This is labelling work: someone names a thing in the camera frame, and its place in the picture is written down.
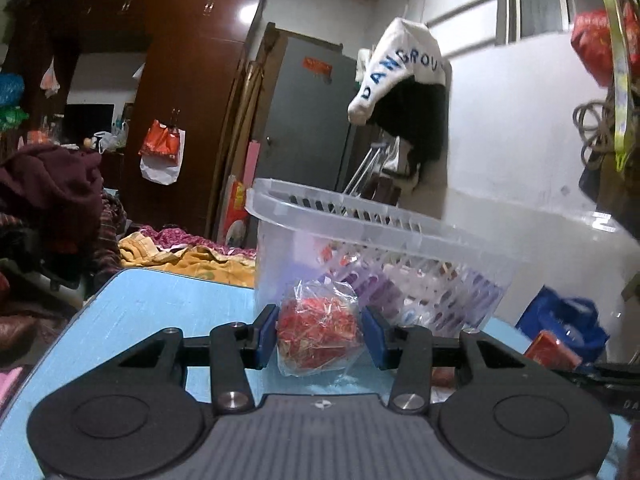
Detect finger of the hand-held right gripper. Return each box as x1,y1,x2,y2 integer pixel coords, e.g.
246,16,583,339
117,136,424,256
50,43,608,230
550,361,608,387

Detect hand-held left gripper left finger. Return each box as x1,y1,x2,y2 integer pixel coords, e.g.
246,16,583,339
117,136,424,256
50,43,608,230
116,305,279,415

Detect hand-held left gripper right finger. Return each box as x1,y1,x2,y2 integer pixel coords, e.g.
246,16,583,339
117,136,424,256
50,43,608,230
361,305,527,413

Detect red box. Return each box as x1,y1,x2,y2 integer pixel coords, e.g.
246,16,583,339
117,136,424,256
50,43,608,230
525,330,584,372

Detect clear bag of red snacks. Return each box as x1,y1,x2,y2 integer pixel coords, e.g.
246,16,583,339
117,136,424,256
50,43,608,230
276,280,365,377

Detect white plastic basket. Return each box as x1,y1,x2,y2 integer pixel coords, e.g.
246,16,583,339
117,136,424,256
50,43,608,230
245,177,527,342

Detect blue printed shopping bag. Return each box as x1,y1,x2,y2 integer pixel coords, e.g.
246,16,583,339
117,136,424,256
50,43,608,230
515,285,611,362

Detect pink floral quilt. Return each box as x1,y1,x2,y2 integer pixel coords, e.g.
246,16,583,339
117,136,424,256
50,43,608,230
145,225,256,262

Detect yellow cloth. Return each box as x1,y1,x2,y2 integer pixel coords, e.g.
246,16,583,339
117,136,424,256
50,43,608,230
119,232,256,289

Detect red and white board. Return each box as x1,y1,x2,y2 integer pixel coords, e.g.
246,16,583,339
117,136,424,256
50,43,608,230
217,175,257,249

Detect metal crutches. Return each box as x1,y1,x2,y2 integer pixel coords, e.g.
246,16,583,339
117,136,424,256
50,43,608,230
342,142,397,202

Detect olive hanging bag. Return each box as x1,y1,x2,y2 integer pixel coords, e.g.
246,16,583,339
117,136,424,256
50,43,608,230
580,150,640,242

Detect red and white hanging bag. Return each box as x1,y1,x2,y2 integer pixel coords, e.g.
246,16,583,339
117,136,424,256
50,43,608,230
139,119,187,187

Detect grey door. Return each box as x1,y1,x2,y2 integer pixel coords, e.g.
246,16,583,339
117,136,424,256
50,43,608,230
252,35,359,197

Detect wooden boards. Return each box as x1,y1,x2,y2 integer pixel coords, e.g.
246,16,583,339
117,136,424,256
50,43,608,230
215,22,282,241

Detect brown wooden wardrobe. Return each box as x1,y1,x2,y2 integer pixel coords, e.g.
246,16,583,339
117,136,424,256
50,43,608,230
0,0,267,239

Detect maroon blanket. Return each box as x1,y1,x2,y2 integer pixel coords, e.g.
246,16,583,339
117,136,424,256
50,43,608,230
0,145,127,292

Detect white and black hanging garment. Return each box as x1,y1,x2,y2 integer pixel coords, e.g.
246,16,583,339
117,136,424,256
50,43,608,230
347,17,453,192

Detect black television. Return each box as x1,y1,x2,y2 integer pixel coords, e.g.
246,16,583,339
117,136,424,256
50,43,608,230
65,104,115,147

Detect small hanging plastic bag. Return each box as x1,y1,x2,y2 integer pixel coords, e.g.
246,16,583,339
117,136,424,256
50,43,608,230
40,57,61,99

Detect blue plastic bags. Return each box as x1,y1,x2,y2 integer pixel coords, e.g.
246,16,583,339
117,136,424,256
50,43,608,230
0,74,25,107

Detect window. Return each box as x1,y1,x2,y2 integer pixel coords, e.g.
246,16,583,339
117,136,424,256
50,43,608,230
497,0,597,47

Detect coiled grey cables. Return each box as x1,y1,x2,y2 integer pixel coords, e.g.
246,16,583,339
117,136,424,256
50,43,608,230
572,97,624,171

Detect yellow green strap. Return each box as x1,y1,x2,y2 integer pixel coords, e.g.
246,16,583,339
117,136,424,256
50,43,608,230
592,0,634,172

